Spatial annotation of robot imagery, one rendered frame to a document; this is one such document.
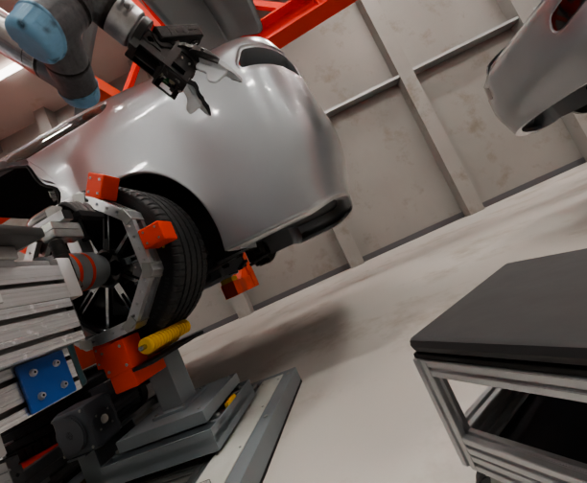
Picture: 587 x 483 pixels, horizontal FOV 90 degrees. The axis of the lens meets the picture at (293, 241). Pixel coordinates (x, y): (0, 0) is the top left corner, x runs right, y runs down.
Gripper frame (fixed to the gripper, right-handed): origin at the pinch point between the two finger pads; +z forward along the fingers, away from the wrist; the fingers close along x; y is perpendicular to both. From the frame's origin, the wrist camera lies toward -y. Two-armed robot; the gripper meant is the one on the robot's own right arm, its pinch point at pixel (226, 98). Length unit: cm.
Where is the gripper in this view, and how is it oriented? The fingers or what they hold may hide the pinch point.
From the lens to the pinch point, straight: 78.4
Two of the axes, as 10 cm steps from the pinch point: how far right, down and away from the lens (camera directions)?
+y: -2.4, 8.7, -4.2
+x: 6.6, -1.7, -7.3
